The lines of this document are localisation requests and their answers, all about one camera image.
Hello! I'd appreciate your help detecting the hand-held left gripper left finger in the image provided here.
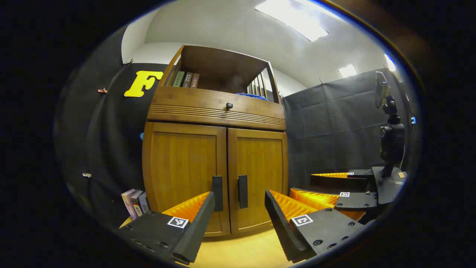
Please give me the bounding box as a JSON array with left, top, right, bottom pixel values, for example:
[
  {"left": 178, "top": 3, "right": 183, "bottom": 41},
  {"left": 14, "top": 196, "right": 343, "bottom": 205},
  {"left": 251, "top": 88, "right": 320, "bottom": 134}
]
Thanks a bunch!
[{"left": 113, "top": 191, "right": 216, "bottom": 265}]

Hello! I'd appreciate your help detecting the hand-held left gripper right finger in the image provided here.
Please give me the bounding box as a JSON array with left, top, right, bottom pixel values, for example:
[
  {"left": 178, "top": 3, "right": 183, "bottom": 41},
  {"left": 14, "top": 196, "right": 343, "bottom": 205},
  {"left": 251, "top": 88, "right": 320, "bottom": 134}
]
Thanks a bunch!
[{"left": 264, "top": 189, "right": 367, "bottom": 264}]

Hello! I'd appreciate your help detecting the black door handle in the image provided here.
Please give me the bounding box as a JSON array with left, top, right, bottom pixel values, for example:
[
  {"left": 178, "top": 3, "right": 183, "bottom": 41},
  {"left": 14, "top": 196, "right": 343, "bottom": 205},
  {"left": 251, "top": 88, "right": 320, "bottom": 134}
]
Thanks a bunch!
[
  {"left": 238, "top": 175, "right": 248, "bottom": 209},
  {"left": 212, "top": 176, "right": 223, "bottom": 212}
]

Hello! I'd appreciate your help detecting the wooden shoe cabinet door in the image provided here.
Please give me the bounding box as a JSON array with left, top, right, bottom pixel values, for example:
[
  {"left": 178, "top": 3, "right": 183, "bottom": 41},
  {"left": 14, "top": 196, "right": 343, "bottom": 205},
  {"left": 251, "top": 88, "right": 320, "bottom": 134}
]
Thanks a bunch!
[
  {"left": 227, "top": 128, "right": 289, "bottom": 234},
  {"left": 142, "top": 122, "right": 231, "bottom": 237}
]

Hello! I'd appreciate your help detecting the wooden double-door shoe cabinet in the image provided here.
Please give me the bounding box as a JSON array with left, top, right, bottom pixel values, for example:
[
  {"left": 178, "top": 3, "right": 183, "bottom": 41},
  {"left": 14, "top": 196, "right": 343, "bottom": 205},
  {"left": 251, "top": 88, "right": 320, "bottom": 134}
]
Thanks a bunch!
[{"left": 141, "top": 45, "right": 289, "bottom": 238}]

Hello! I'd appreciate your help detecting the wooden cabinet drawer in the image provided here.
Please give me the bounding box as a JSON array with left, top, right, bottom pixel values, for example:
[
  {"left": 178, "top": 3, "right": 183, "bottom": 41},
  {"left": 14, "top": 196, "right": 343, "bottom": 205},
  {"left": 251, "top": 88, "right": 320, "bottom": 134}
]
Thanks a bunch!
[{"left": 148, "top": 86, "right": 287, "bottom": 131}]

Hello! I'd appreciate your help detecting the grey blue book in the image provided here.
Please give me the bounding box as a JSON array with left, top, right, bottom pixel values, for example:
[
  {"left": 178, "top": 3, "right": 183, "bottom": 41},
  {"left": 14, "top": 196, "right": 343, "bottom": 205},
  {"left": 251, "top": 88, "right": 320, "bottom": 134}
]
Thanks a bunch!
[{"left": 138, "top": 192, "right": 150, "bottom": 214}]

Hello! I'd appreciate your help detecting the dark striped book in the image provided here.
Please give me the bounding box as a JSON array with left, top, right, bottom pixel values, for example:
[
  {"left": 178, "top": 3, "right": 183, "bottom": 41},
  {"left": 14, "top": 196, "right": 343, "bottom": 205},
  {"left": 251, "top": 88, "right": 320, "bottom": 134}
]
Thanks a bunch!
[{"left": 131, "top": 190, "right": 145, "bottom": 217}]

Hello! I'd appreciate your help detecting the pale pink book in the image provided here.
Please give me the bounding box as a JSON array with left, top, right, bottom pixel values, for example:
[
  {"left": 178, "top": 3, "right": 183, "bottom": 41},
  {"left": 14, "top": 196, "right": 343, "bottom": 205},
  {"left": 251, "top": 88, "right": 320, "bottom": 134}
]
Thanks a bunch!
[{"left": 121, "top": 188, "right": 139, "bottom": 220}]

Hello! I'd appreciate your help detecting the large ceiling light panel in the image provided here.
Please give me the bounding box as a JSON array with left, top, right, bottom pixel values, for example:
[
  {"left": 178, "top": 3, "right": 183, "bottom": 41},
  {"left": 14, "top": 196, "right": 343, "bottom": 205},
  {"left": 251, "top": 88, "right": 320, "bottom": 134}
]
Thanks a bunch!
[{"left": 255, "top": 0, "right": 329, "bottom": 41}]

